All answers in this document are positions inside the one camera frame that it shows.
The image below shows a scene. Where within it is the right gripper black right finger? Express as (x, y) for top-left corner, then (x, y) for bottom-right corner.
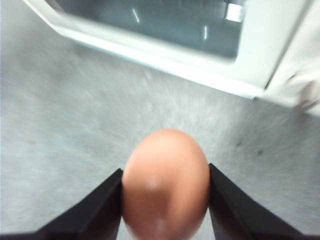
(208, 162), (320, 240)

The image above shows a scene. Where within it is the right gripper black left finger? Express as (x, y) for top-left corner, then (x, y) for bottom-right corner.
(0, 168), (125, 240)

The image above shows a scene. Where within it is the brown egg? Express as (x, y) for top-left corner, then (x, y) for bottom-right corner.
(121, 128), (210, 240)

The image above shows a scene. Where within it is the cream glass oven door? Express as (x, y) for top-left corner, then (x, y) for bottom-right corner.
(22, 0), (308, 100)

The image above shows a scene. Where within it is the cream oven knob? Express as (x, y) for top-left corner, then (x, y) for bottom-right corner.
(287, 73), (320, 113)

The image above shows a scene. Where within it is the cream Toshiba toaster oven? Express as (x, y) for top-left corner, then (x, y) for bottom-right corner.
(254, 0), (320, 116)

